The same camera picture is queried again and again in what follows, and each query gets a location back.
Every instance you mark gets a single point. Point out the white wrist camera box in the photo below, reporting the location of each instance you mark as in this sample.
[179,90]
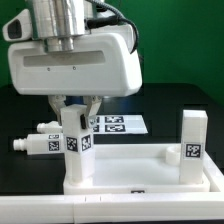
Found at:
[19,28]

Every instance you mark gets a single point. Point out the white fiducial marker sheet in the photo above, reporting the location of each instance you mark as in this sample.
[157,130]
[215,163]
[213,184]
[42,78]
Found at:
[120,124]

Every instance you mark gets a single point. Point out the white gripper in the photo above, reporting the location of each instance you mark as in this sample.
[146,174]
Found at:
[103,63]

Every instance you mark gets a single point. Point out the white square desk top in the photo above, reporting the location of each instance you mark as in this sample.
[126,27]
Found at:
[139,168]

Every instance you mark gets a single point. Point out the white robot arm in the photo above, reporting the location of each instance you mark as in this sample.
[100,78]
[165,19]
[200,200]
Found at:
[63,48]

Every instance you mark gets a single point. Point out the white L-shaped fence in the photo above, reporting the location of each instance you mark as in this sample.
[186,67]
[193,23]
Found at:
[97,208]

